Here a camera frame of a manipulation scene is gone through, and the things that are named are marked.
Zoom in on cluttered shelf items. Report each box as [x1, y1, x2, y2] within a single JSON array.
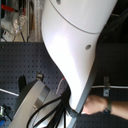
[[0, 0, 45, 42]]

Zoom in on blue connector part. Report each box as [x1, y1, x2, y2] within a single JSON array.
[[0, 105, 12, 126]]

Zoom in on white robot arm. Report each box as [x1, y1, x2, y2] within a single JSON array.
[[41, 0, 117, 113]]

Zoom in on grey cable clip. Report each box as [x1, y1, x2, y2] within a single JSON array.
[[103, 77, 110, 97]]

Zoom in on small black clip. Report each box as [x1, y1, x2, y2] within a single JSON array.
[[36, 73, 44, 81]]

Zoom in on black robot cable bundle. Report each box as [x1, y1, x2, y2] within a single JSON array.
[[27, 85, 81, 128]]

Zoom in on white cable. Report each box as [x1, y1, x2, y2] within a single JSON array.
[[91, 84, 128, 90]]

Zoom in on black perforated board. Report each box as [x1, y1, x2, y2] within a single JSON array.
[[0, 43, 128, 128]]

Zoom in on black wrist watch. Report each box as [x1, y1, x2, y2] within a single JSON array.
[[103, 99, 112, 115]]

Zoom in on person's bare hand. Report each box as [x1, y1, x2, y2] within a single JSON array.
[[82, 95, 107, 115]]

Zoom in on grey robot base segment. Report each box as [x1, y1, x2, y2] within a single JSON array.
[[9, 79, 72, 128]]

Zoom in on person's forearm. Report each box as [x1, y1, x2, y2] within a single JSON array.
[[111, 101, 128, 119]]

